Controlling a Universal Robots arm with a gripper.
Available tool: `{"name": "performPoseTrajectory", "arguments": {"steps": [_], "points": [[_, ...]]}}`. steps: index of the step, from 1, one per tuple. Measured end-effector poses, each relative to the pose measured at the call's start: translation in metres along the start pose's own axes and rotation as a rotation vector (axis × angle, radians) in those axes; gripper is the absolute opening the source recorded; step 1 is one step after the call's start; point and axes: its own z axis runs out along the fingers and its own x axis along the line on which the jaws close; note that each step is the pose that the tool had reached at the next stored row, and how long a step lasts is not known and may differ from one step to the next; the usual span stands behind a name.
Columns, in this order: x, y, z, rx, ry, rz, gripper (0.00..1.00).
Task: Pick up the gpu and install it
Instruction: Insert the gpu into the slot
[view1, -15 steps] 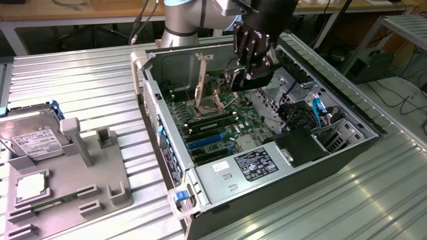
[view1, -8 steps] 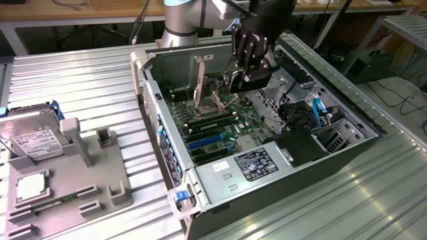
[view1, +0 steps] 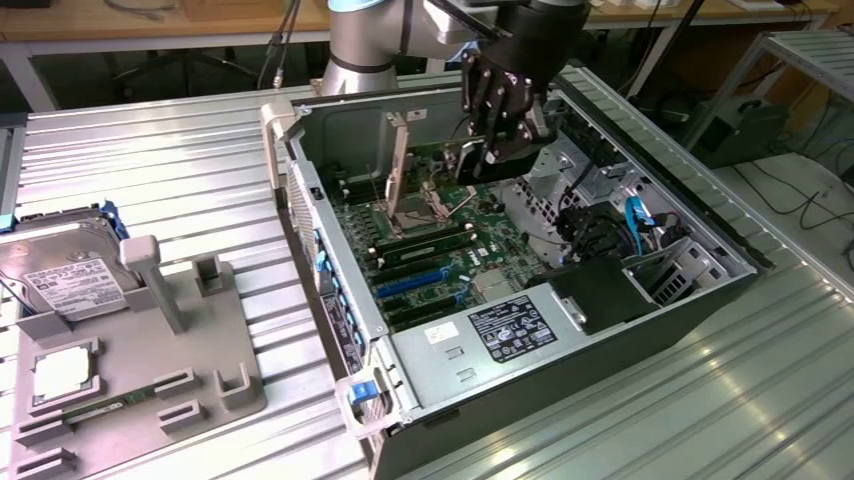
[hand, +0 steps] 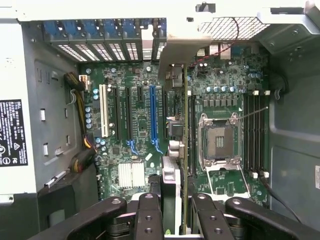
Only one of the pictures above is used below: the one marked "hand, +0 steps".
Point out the thin metal locking lever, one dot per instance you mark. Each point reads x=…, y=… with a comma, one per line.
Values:
x=253, y=113

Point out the white expansion slot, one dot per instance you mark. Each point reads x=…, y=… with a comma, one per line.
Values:
x=103, y=112

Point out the CPU socket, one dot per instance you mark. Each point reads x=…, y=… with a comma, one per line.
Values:
x=220, y=142

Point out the black RAM slot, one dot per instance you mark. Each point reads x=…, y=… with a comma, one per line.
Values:
x=253, y=130
x=265, y=130
x=194, y=125
x=190, y=125
x=259, y=130
x=247, y=130

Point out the silver power supply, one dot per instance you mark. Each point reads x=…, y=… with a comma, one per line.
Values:
x=50, y=112

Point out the black plastic shroud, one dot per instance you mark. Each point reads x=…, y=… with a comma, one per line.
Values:
x=62, y=195

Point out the blue expansion slot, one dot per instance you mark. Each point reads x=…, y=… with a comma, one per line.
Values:
x=153, y=112

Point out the short black expansion slot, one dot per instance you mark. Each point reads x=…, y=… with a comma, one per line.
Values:
x=139, y=95

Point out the silver chipset heatsink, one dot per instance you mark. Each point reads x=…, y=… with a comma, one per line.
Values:
x=131, y=175

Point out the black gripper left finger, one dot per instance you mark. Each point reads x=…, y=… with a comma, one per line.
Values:
x=147, y=220

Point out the open black PC case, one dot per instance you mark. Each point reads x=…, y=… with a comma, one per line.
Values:
x=295, y=125

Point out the green motherboard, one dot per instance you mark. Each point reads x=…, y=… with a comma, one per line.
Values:
x=142, y=125

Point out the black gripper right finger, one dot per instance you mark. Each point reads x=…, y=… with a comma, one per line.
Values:
x=210, y=220

